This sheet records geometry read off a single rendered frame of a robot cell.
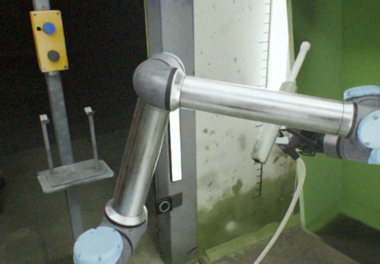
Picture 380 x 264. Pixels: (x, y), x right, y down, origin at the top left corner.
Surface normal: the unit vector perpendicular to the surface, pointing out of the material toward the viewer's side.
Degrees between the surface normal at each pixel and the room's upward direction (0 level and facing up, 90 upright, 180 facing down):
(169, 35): 90
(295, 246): 0
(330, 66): 90
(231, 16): 90
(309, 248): 0
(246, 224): 90
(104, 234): 5
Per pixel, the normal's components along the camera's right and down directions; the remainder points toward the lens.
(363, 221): -0.18, -0.87
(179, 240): 0.51, 0.31
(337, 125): -0.21, 0.44
